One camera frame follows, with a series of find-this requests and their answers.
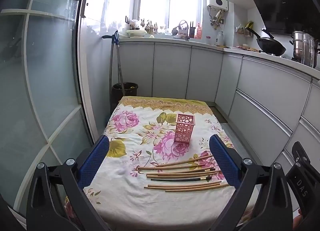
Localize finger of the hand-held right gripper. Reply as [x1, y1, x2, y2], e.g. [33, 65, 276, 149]
[291, 141, 313, 171]

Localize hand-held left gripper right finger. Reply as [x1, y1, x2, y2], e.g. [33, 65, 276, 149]
[209, 134, 300, 231]

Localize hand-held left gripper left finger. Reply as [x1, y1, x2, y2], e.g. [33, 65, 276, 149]
[26, 135, 110, 231]

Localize pink perforated utensil holder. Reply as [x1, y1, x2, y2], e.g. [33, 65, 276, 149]
[174, 114, 195, 144]

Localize row of wooden chopsticks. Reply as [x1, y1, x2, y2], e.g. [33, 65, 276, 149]
[137, 155, 230, 193]

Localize person's right hand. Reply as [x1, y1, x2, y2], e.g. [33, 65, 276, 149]
[293, 207, 305, 225]

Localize black chopstick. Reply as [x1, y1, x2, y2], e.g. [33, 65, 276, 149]
[151, 176, 211, 181]

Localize floral tablecloth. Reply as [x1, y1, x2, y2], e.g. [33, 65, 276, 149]
[64, 96, 260, 224]

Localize black trash bin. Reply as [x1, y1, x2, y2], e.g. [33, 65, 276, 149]
[112, 82, 139, 115]

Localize grey lower kitchen cabinets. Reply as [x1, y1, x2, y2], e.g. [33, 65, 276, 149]
[117, 41, 320, 196]

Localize dark curved pole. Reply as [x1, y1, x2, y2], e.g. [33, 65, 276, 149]
[102, 34, 118, 115]

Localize gas stove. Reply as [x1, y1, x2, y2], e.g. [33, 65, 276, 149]
[260, 50, 293, 60]

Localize glass pitcher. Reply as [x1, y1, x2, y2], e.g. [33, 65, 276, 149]
[301, 34, 320, 69]

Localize glass sliding door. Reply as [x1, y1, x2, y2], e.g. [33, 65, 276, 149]
[0, 0, 94, 213]

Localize black wok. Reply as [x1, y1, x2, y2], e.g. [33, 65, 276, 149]
[246, 27, 287, 57]

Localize brown food plate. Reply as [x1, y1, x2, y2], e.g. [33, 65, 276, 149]
[235, 44, 263, 53]

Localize cream stacked bowls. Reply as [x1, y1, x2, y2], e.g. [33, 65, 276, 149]
[126, 29, 148, 39]

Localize group of small figurines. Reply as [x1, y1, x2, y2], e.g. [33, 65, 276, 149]
[141, 19, 159, 34]

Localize water heater pipes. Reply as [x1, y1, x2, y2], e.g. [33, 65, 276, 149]
[209, 9, 225, 31]

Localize black range hood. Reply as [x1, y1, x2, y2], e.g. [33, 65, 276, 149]
[245, 0, 320, 34]

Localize kitchen window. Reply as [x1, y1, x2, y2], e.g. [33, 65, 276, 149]
[136, 0, 203, 30]

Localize wall spice rack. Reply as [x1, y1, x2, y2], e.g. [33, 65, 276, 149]
[235, 25, 254, 38]

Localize basket with handle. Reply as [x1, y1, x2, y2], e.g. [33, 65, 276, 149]
[177, 20, 189, 38]

